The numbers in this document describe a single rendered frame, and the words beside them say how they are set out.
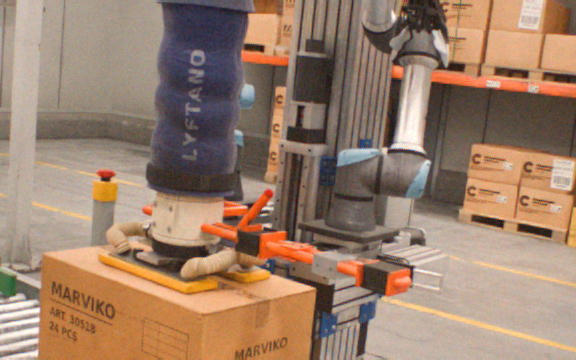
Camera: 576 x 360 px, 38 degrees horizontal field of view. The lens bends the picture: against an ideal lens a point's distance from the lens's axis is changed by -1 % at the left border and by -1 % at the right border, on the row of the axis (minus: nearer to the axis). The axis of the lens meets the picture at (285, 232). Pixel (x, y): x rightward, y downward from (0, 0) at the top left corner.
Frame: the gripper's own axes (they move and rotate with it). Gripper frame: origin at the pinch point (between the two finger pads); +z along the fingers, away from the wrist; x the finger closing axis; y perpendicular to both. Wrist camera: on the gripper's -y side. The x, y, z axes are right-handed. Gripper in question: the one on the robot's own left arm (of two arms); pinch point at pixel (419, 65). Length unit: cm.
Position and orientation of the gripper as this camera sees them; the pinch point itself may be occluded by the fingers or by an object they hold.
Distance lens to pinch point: 217.1
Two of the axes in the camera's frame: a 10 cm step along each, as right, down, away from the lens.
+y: -5.7, 1.0, -8.2
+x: 8.1, 2.0, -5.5
